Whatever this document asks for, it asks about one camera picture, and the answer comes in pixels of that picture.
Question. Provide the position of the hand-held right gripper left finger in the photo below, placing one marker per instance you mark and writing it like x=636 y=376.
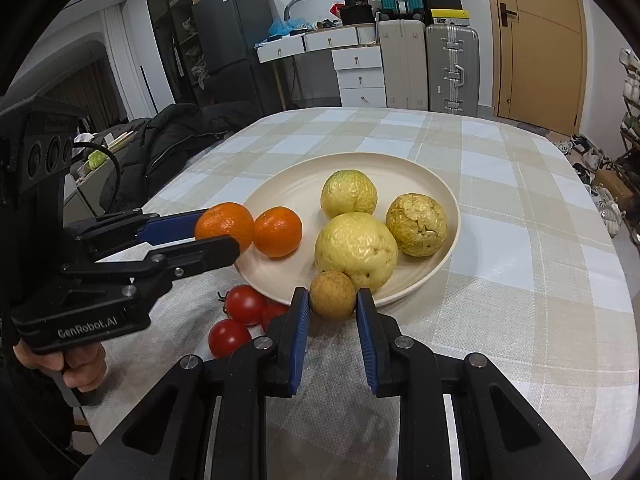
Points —
x=299 y=340

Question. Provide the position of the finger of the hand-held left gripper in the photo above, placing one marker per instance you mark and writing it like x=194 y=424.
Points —
x=165 y=227
x=200 y=255

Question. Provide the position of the white drawer cabinet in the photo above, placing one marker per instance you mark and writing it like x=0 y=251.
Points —
x=359 y=77

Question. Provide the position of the wrinkled brownish yellow guava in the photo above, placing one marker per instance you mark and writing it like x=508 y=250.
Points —
x=416 y=225

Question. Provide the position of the silver suitcase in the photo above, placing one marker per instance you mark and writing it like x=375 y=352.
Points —
x=452 y=70

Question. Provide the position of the orange mandarin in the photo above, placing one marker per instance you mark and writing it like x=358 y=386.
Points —
x=225 y=222
x=277 y=232

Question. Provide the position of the beige suitcase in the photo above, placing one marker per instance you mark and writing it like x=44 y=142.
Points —
x=402 y=65

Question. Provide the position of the dark shelf cabinet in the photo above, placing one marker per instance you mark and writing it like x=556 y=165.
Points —
x=172 y=25

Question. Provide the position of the black shoe box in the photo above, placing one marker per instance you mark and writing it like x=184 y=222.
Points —
x=444 y=1

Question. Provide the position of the small cardboard box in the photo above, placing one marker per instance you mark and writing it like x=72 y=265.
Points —
x=612 y=184

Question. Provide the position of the loose sneakers group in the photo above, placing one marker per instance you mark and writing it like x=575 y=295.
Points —
x=605 y=200

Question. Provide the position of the yellow guava with green patch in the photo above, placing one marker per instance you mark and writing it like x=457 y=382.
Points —
x=348 y=193

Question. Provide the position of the person's left hand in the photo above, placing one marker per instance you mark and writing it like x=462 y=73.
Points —
x=82 y=367

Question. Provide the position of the yellow and white shoe box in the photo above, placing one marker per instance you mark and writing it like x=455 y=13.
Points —
x=450 y=17

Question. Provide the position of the cream round plate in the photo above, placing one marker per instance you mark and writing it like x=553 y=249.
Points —
x=300 y=185

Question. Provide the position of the dark grey refrigerator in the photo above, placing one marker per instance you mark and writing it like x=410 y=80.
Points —
x=230 y=45

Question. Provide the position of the white desk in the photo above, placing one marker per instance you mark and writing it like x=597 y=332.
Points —
x=310 y=40

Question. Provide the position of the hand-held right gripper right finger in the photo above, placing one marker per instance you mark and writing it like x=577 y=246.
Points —
x=365 y=340

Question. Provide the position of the rows of assorted shoes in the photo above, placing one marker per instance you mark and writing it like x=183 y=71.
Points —
x=631 y=85

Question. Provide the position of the large yellow guava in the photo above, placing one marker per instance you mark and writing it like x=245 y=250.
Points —
x=355 y=250

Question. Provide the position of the red packet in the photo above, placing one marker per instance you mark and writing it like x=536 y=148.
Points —
x=336 y=9

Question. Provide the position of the red tomato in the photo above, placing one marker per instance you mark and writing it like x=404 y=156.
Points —
x=245 y=305
x=229 y=338
x=273 y=316

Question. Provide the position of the wooden door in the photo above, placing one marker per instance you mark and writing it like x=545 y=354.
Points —
x=540 y=50

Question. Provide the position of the blue plastic bag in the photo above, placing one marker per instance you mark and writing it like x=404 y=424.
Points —
x=285 y=27

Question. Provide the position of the wooden shoe rack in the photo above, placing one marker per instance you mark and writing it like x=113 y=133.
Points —
x=631 y=145

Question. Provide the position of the small brown longan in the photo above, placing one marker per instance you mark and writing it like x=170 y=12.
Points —
x=332 y=295

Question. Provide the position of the black jacket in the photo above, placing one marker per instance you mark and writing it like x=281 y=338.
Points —
x=175 y=140

